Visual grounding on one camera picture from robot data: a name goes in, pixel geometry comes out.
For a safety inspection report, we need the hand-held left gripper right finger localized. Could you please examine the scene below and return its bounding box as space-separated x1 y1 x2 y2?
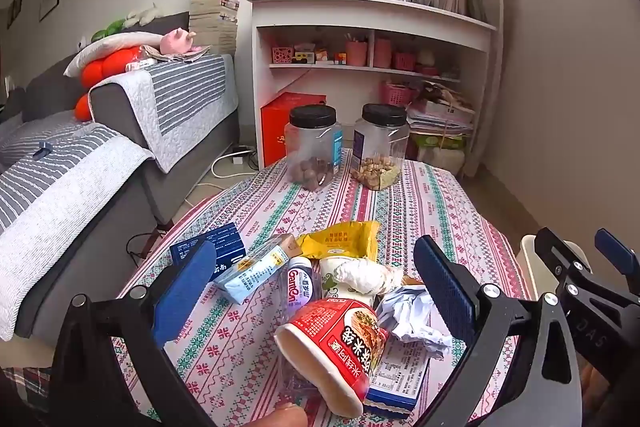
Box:
413 234 584 427

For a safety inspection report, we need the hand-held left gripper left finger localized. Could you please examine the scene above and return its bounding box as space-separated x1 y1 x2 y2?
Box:
47 238 220 427

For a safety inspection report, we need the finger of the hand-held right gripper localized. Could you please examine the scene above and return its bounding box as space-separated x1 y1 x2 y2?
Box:
534 227 598 303
594 228 640 289

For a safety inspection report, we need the white paper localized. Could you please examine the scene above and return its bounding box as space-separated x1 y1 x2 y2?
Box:
375 285 453 360

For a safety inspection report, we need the dark blue cardboard box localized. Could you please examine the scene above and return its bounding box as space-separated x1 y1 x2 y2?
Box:
169 223 248 280

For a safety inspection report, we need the white paper wrapper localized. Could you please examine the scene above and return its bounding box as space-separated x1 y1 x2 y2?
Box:
334 259 406 297

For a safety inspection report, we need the small clear plastic bottle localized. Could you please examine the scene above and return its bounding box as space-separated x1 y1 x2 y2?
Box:
274 255 323 405

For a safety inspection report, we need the white paper cup green pattern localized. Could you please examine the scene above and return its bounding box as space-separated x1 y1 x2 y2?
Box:
319 257 376 308

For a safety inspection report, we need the red instant noodle cup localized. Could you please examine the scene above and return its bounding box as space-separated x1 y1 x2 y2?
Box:
274 297 391 419

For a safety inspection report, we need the yellow snack wrapper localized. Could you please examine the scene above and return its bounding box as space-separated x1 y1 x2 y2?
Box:
296 221 382 263

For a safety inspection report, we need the white chair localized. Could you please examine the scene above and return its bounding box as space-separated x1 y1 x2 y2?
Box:
520 234 587 303

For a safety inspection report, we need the blue and white flat box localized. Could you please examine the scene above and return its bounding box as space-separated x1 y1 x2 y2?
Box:
362 339 433 420

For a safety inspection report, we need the patterned tablecloth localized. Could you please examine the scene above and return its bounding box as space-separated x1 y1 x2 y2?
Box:
117 147 533 427

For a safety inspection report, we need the green package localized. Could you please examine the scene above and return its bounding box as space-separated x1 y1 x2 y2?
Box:
415 132 468 152

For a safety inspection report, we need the white power strip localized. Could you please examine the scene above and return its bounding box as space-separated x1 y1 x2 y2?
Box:
231 146 257 168

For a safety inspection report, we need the striped quilted seat cover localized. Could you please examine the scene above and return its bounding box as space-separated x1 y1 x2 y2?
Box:
0 124 157 342

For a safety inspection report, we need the grey sofa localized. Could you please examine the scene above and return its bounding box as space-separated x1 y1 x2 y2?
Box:
0 9 241 343

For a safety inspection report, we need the clear jar with pale snacks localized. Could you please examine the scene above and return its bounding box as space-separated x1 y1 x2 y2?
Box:
350 103 412 192

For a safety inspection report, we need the pile of papers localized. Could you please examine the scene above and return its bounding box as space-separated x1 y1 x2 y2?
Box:
407 82 476 138

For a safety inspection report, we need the red cardboard box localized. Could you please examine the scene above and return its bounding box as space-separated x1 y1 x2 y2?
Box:
260 92 328 168

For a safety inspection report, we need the plaid cloth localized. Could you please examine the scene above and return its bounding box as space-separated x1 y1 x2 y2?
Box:
0 364 56 427

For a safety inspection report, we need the striped quilted armrest cover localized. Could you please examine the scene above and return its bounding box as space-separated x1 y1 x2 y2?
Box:
89 53 240 174

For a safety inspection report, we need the clear jar with brown nuts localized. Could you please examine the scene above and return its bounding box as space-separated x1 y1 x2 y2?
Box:
284 105 344 192

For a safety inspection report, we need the large pink basket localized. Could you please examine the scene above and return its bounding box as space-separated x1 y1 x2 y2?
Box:
381 82 418 108

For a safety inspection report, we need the beige curtain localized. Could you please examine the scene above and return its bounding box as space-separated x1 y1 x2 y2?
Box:
460 0 512 178

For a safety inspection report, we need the striped seat cushion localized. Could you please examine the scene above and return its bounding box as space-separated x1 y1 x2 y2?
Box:
0 113 93 168

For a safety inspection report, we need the orange plush toy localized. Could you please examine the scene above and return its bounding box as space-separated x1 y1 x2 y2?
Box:
75 47 148 122

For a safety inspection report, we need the folded newspaper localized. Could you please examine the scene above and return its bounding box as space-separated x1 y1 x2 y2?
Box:
145 46 212 64

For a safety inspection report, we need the pink pen holder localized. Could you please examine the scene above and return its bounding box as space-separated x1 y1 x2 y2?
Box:
345 39 368 68

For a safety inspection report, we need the pink plush pig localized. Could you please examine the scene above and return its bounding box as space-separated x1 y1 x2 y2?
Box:
159 28 197 56

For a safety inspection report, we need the white pillow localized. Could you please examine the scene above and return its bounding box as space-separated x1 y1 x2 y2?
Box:
64 31 166 78

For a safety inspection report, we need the green plush toy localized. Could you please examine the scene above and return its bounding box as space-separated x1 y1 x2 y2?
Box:
91 20 126 42

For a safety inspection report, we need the stack of books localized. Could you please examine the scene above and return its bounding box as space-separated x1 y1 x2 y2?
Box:
189 0 240 56

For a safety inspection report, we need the white plush toy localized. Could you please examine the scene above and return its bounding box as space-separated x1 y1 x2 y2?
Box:
122 7 166 28

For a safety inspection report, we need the white bookshelf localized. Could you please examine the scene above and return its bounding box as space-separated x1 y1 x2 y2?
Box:
247 0 501 178

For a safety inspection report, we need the black cable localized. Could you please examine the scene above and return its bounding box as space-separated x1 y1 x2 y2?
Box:
125 232 162 259

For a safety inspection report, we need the white power cable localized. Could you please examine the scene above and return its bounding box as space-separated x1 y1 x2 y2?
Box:
210 147 261 180

